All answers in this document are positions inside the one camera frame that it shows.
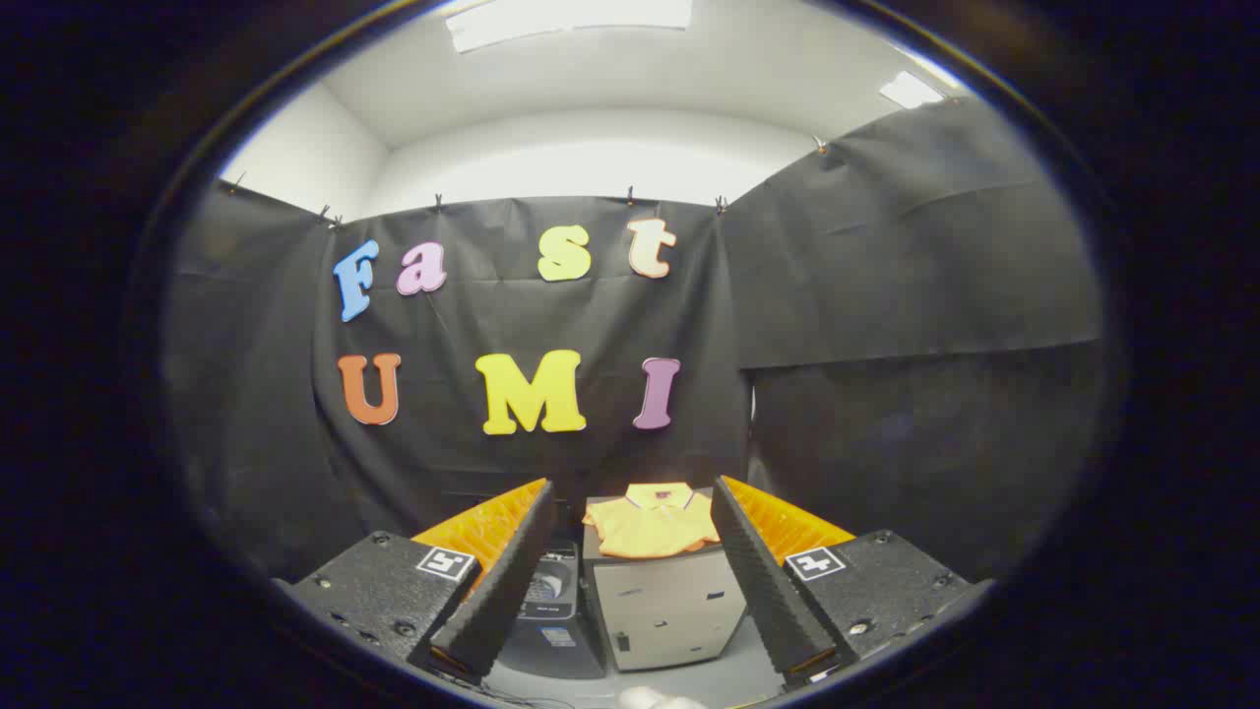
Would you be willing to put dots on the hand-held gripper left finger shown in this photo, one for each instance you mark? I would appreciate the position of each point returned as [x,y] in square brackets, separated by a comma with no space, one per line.
[497,591]

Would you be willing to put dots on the orange polo shirt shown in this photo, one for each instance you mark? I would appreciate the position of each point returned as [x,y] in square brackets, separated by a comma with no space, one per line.
[650,527]

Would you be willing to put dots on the grey cabinet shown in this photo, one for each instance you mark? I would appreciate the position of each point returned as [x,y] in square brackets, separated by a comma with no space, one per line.
[664,611]

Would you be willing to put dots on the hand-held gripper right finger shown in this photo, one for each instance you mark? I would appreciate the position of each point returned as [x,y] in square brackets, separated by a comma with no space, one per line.
[768,591]

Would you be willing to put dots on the dark grey washing machine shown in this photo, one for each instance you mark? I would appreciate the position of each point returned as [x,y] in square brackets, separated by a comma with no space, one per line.
[551,630]

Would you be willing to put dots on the small ceiling light panel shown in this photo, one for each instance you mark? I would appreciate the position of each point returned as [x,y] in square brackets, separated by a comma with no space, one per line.
[911,90]

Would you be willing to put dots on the black backdrop cloth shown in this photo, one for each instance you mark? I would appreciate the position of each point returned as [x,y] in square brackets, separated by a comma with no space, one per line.
[591,325]

